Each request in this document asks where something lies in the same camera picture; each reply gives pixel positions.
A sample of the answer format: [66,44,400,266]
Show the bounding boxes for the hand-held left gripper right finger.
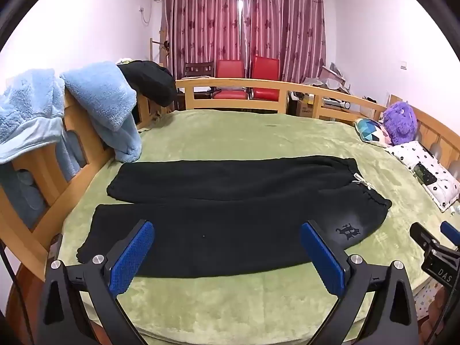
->
[301,221,419,345]

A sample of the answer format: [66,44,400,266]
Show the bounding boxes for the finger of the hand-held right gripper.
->
[410,222,446,259]
[441,221,460,251]

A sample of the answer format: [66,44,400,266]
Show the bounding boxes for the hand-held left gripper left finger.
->
[38,219,155,345]

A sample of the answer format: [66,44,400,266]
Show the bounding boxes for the black pants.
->
[77,155,392,279]

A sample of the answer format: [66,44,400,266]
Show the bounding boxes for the star patterned sheet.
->
[413,277,451,319]

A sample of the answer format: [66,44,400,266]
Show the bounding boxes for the white flowered pillow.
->
[390,141,460,212]

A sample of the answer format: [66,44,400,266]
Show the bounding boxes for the purple plush toy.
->
[382,101,418,146]

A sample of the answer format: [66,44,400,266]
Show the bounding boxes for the geometric patterned pillow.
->
[355,118,393,148]

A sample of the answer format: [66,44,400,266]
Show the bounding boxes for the green plush blanket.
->
[57,110,460,345]

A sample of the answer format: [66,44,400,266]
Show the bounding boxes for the light blue fleece blanket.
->
[60,61,143,163]

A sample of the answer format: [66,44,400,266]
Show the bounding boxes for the black garment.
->
[118,60,177,108]

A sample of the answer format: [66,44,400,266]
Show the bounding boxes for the pile of cardboard boxes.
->
[295,63,352,117]

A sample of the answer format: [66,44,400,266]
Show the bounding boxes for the dark wooden chair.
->
[184,62,216,80]

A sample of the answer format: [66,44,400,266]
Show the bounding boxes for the wooden coat rack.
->
[149,18,174,70]

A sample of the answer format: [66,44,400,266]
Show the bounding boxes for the pink flowered curtain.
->
[241,0,327,84]
[162,0,246,80]

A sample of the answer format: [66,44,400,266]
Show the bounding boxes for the wooden bed frame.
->
[0,78,460,345]

